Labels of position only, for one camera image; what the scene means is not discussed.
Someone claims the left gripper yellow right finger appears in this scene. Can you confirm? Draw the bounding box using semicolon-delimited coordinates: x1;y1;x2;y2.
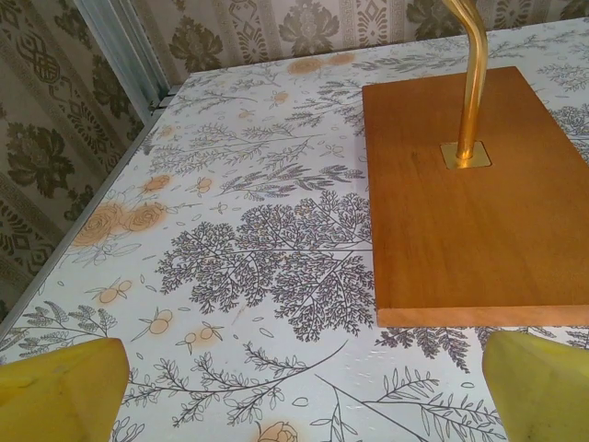
480;331;589;442

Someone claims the aluminium frame post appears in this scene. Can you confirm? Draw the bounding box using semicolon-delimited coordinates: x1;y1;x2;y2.
73;0;175;111

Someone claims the aluminium table side rail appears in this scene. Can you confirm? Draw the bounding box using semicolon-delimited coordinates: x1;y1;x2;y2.
0;85;176;351

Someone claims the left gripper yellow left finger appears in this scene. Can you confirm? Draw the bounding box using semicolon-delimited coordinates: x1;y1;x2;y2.
0;337;132;442

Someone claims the gold wire rack wooden base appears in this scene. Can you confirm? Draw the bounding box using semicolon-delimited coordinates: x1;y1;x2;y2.
362;0;589;329

